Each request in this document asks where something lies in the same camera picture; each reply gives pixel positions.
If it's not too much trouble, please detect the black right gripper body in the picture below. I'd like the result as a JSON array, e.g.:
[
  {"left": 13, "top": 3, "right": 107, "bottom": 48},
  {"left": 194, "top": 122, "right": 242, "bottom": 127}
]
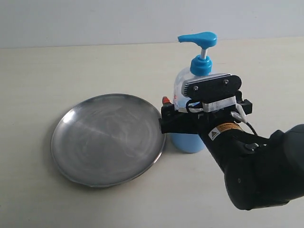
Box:
[{"left": 159, "top": 100, "right": 252, "bottom": 157}]

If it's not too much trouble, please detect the clear blue pump soap bottle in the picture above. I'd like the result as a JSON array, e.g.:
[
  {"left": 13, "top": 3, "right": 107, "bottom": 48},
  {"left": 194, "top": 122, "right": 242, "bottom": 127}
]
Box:
[{"left": 170, "top": 31, "right": 218, "bottom": 153}]

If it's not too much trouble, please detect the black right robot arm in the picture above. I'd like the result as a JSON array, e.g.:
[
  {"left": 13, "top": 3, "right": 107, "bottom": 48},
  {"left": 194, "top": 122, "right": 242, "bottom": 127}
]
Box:
[{"left": 159, "top": 92, "right": 304, "bottom": 210}]

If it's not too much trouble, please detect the round stainless steel plate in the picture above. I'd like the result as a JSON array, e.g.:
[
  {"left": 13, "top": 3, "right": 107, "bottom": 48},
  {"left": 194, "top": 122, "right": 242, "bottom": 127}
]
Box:
[{"left": 50, "top": 94, "right": 166, "bottom": 188}]

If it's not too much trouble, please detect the black right camera cable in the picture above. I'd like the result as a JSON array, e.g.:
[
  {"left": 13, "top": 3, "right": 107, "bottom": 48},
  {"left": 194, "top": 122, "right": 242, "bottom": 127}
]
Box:
[{"left": 186, "top": 98, "right": 259, "bottom": 136}]

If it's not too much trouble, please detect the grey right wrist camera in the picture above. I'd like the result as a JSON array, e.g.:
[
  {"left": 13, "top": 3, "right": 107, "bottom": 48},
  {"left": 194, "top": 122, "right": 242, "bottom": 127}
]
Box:
[{"left": 181, "top": 73, "right": 242, "bottom": 113}]

